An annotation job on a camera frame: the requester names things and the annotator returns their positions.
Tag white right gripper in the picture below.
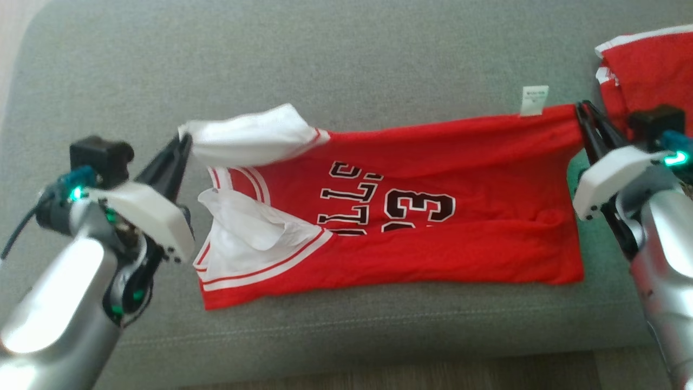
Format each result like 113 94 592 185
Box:
572 100 680 222

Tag red shorts with white trim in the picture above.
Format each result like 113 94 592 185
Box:
594 24 693 141

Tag teal right cable connector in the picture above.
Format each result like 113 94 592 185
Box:
661 130 693 163

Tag red Bulls jersey white sleeves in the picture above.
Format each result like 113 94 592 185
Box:
178 85 588 311

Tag teal left cable connector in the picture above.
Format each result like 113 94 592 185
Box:
57 165 98 190

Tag teal cable connector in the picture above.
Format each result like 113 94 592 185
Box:
661 130 693 163
57 165 98 190

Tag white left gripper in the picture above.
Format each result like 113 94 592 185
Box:
87 134 195 264

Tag grey fabric sofa cushion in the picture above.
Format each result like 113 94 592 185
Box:
0 0 693 388

